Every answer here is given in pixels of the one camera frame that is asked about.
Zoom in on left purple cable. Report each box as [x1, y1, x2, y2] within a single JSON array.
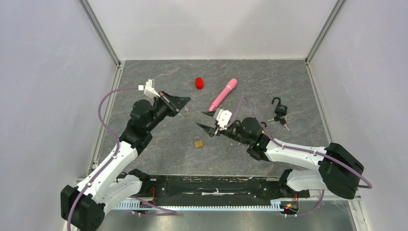
[[67, 88, 178, 231]]

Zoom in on black Kaijing padlock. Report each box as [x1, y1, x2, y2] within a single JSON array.
[[271, 97, 288, 117]]

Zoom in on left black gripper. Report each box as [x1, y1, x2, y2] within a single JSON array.
[[146, 90, 191, 132]]

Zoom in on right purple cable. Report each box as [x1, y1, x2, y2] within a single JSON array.
[[229, 95, 373, 218]]

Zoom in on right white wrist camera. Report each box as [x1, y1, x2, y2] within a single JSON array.
[[213, 108, 232, 129]]

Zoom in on red plastic cap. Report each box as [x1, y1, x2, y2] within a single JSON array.
[[195, 77, 204, 90]]

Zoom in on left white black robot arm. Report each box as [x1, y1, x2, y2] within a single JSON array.
[[61, 91, 191, 231]]

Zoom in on small brass padlock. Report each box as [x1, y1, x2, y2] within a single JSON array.
[[194, 136, 204, 148]]

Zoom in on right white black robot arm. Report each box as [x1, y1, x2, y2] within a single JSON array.
[[198, 109, 364, 200]]

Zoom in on pink cylindrical wand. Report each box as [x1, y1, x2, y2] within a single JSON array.
[[208, 78, 238, 111]]

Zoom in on white slotted cable duct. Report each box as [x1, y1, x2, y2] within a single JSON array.
[[113, 199, 299, 212]]

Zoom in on purple cable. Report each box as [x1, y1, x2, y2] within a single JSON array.
[[67, 88, 178, 231], [229, 95, 373, 218]]

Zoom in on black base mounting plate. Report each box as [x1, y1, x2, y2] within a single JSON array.
[[136, 175, 310, 199]]

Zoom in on black-head key set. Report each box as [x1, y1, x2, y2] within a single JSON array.
[[268, 116, 290, 130]]

